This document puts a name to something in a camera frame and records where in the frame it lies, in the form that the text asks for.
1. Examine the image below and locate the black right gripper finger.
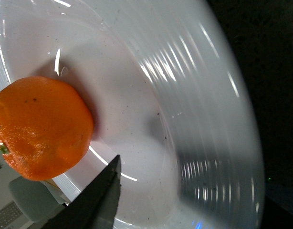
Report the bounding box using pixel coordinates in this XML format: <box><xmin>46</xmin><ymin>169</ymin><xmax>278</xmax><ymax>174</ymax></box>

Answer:
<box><xmin>43</xmin><ymin>155</ymin><xmax>121</xmax><ymax>229</ymax></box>

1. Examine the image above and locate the orange fruit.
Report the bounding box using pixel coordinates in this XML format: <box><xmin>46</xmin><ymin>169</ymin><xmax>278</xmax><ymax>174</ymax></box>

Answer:
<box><xmin>0</xmin><ymin>76</ymin><xmax>94</xmax><ymax>181</ymax></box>

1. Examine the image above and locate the white ceramic plate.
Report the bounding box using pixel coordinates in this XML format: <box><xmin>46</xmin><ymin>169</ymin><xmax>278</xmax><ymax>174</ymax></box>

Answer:
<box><xmin>0</xmin><ymin>0</ymin><xmax>264</xmax><ymax>229</ymax></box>

